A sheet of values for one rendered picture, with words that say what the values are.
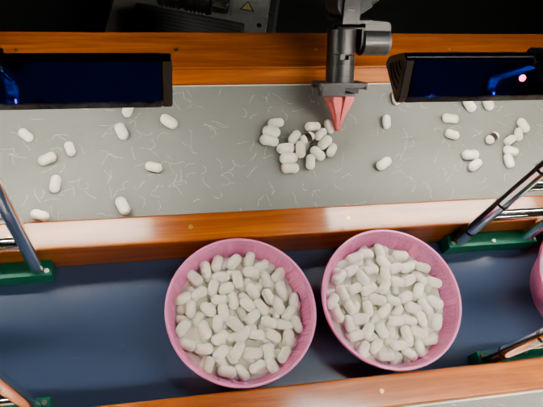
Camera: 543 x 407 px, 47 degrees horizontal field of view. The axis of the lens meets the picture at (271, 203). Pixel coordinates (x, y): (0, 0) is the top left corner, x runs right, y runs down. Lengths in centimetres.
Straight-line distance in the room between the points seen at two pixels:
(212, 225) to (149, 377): 29
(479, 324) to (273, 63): 68
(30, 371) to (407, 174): 81
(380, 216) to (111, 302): 53
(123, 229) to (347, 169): 47
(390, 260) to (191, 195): 41
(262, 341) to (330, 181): 35
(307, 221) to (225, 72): 37
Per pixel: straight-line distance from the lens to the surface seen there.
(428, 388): 118
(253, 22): 182
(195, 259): 115
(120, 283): 122
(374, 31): 131
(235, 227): 117
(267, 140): 127
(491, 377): 123
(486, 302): 137
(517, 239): 141
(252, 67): 136
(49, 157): 125
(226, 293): 116
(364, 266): 123
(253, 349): 113
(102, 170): 124
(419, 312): 123
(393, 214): 126
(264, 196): 123
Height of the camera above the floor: 184
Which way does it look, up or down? 63 degrees down
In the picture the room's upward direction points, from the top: 21 degrees clockwise
